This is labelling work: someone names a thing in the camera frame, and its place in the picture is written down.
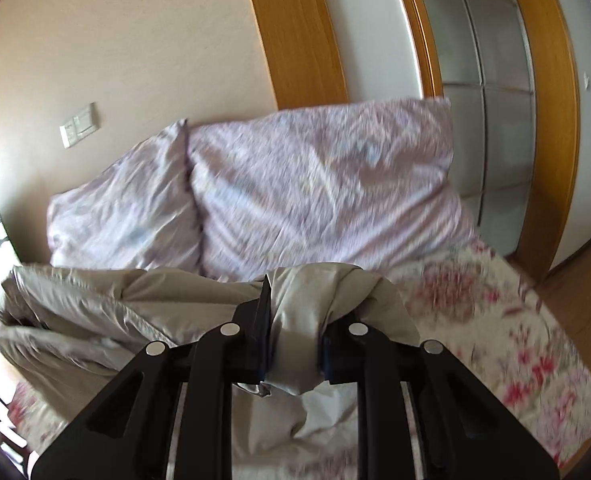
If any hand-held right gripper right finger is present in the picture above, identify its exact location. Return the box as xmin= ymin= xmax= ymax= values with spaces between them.
xmin=317 ymin=309 xmax=559 ymax=480

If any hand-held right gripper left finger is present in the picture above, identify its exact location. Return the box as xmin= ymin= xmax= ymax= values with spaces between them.
xmin=30 ymin=275 xmax=272 ymax=480

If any off-white puffer jacket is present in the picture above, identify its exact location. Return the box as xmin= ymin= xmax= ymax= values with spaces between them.
xmin=0 ymin=261 xmax=422 ymax=461

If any lilac floral pillow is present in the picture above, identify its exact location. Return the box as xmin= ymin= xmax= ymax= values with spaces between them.
xmin=48 ymin=119 xmax=203 ymax=281
xmin=186 ymin=96 xmax=477 ymax=283

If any pink floral bedsheet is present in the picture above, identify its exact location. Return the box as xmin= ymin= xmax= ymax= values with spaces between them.
xmin=5 ymin=239 xmax=591 ymax=480

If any wooden headboard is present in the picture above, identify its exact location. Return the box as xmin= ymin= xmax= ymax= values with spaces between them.
xmin=389 ymin=0 xmax=582 ymax=282

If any frosted glass door panel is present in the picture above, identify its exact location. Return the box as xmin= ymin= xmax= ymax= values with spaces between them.
xmin=409 ymin=0 xmax=537 ymax=241

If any white wall switch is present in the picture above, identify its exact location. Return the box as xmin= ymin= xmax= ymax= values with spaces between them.
xmin=72 ymin=102 xmax=99 ymax=137

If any wooden door frame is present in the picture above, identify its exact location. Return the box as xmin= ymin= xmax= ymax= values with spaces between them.
xmin=242 ymin=0 xmax=350 ymax=112

